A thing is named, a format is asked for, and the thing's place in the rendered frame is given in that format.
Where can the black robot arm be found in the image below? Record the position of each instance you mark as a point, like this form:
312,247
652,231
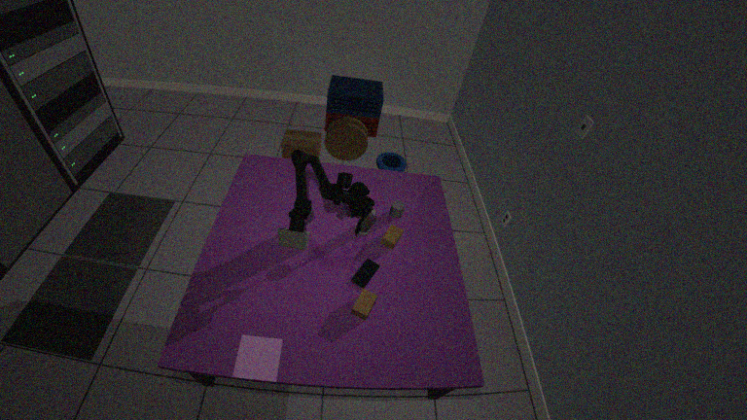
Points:
334,192

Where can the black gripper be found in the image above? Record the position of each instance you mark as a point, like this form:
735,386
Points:
365,206

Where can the grey cylinder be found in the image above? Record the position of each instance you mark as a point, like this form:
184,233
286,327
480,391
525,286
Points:
397,209

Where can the french press coffee maker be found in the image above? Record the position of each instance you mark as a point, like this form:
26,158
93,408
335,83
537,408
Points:
364,224

